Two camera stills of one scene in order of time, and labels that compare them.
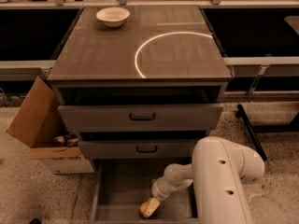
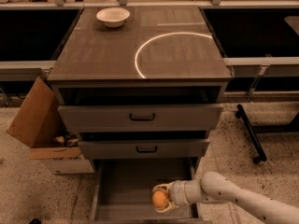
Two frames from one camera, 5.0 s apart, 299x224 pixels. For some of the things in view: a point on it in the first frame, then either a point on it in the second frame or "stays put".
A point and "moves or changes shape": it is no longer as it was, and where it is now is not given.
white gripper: [160, 191] → [177, 193]
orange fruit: [143, 207] moves or changes shape
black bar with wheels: [241, 113] stays put
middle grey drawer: [138, 148] stays put
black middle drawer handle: [146, 151] stays put
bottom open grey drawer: [121, 185] stays put
